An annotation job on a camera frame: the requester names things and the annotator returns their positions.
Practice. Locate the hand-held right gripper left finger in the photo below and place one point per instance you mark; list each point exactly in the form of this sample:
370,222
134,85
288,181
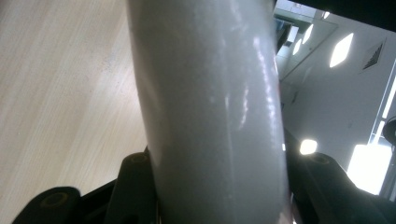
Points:
134,186

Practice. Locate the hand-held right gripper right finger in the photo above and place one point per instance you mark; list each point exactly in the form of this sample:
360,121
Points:
317,186

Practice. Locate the red and white spout pouch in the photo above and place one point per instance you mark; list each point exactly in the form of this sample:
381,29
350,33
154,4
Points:
202,109

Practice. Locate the round bright lamp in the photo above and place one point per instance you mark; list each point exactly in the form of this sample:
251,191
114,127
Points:
308,146

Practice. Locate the bright white panel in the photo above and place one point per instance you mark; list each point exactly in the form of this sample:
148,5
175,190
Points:
369,168

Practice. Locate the rectangular ceiling light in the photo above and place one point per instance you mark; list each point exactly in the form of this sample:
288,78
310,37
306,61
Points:
296,46
341,49
308,33

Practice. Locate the ceiling air vent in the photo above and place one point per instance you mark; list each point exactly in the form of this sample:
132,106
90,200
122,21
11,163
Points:
373,56

